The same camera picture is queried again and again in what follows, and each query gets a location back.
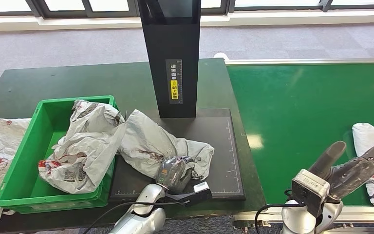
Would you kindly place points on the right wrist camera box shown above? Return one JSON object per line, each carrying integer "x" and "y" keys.
{"x": 309, "y": 190}

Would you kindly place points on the green conveyor belt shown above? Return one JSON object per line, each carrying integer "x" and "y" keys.
{"x": 303, "y": 113}

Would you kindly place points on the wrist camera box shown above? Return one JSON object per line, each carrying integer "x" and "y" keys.
{"x": 309, "y": 190}
{"x": 198, "y": 192}

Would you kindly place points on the dark green table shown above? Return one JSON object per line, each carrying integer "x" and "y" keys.
{"x": 77, "y": 80}

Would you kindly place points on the dark window frame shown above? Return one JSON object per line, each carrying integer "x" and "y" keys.
{"x": 64, "y": 6}

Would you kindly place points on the flat white bag red print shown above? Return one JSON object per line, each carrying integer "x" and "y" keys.
{"x": 0, "y": 151}

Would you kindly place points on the grey parcel bag red print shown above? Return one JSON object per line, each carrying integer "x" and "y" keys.
{"x": 148, "y": 142}

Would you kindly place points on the aluminium conveyor frame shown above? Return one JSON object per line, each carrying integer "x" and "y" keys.
{"x": 361, "y": 213}

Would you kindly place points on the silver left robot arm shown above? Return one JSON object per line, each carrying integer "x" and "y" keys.
{"x": 142, "y": 219}

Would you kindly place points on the black inbound scanner machine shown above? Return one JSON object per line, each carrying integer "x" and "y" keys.
{"x": 219, "y": 145}

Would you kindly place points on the white parcel bag red marks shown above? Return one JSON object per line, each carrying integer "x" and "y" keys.
{"x": 367, "y": 139}

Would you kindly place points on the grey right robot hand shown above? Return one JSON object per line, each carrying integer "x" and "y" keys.
{"x": 351, "y": 174}

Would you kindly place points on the white parcel bag black print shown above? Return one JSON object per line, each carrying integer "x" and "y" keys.
{"x": 87, "y": 145}

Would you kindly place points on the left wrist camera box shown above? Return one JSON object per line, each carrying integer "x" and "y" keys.
{"x": 198, "y": 192}

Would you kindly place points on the green plastic crate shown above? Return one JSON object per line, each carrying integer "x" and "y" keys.
{"x": 19, "y": 181}

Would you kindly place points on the white window sill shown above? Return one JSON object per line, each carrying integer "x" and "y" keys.
{"x": 271, "y": 19}

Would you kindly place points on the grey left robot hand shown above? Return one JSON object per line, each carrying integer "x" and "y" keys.
{"x": 174, "y": 174}

